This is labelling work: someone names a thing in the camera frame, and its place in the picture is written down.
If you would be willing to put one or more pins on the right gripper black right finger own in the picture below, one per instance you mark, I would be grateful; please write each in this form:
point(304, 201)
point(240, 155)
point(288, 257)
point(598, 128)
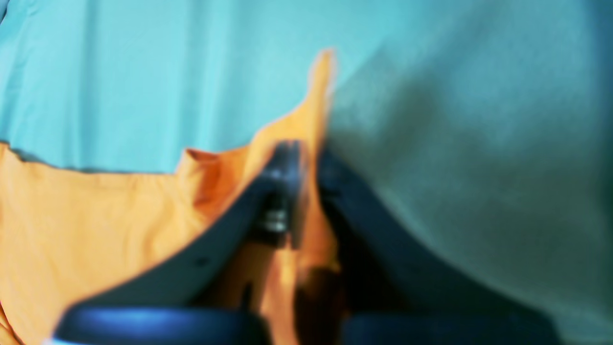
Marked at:
point(401, 293)

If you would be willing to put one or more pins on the orange T-shirt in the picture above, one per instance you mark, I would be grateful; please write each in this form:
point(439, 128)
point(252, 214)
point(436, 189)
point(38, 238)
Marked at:
point(66, 235)

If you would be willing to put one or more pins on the right gripper black left finger own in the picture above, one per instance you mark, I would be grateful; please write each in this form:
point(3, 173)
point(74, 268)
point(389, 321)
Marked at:
point(207, 293)

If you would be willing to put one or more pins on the green table cloth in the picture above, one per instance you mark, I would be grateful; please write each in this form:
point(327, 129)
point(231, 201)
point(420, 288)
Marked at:
point(485, 125)

